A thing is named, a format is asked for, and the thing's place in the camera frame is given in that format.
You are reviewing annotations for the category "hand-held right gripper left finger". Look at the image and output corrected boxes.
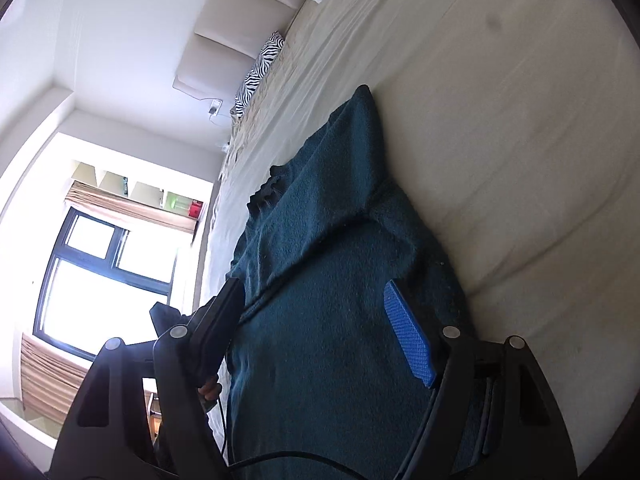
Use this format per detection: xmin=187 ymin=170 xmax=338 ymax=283
xmin=50 ymin=277 xmax=243 ymax=480

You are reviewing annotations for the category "beige curtain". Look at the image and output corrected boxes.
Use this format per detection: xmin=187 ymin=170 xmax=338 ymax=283
xmin=65 ymin=180 xmax=198 ymax=236
xmin=20 ymin=332 xmax=91 ymax=426

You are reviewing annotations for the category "bed with beige cover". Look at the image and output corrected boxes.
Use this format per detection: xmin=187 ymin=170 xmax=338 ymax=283
xmin=192 ymin=0 xmax=640 ymax=480

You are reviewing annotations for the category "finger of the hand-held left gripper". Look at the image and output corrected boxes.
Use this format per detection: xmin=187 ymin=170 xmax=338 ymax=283
xmin=149 ymin=302 xmax=193 ymax=348

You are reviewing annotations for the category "dark teal knit sweater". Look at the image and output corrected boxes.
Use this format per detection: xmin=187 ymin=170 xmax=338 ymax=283
xmin=220 ymin=85 xmax=496 ymax=480

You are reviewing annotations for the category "black framed window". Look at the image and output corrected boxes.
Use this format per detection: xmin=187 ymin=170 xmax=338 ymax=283
xmin=32 ymin=207 xmax=178 ymax=361

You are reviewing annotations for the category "beige padded headboard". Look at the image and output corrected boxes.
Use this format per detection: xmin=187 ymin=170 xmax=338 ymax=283
xmin=172 ymin=0 xmax=306 ymax=101

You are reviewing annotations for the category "white wall shelf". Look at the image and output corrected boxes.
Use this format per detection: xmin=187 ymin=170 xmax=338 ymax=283
xmin=70 ymin=157 xmax=206 ymax=221

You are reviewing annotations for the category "white charger cable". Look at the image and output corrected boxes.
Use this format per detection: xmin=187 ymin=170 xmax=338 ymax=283
xmin=172 ymin=74 xmax=221 ymax=123

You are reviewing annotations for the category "zebra print pillow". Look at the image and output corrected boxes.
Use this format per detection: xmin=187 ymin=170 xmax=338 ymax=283
xmin=234 ymin=31 xmax=286 ymax=116

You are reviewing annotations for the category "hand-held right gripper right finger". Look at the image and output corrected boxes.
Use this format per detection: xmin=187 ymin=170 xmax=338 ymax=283
xmin=382 ymin=279 xmax=581 ymax=480

